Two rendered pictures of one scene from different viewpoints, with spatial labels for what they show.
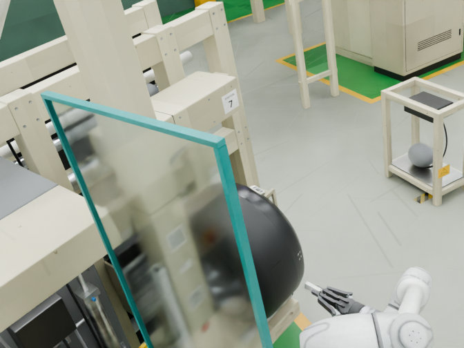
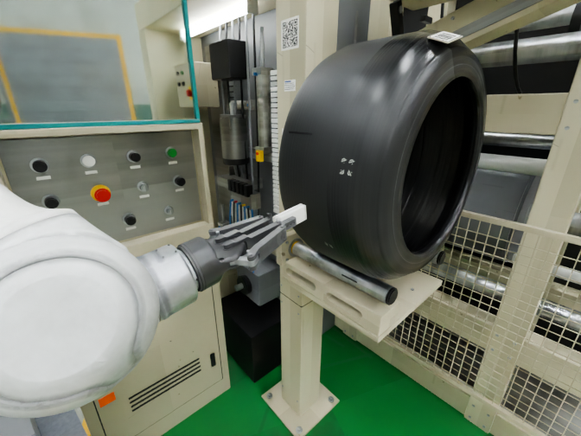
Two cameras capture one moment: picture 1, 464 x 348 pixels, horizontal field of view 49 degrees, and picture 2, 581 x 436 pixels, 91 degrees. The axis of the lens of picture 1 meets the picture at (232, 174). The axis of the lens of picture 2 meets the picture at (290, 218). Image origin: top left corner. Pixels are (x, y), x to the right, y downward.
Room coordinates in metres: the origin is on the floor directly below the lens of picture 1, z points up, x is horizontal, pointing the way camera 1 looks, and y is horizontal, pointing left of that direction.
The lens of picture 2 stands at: (1.41, -0.69, 1.32)
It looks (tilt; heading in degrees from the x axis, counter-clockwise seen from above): 21 degrees down; 89
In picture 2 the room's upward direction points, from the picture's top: straight up
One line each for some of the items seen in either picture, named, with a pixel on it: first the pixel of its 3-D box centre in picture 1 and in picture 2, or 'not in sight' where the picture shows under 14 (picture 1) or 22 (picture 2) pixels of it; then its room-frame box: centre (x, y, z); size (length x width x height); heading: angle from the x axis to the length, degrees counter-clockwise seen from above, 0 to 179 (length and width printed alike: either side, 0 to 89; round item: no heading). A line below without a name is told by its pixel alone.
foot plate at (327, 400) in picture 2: not in sight; (300, 397); (1.47, 0.28, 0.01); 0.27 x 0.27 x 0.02; 41
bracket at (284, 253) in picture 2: not in sight; (322, 234); (1.54, 0.23, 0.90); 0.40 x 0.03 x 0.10; 41
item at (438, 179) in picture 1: (425, 140); not in sight; (3.41, -1.55, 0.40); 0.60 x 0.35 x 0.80; 20
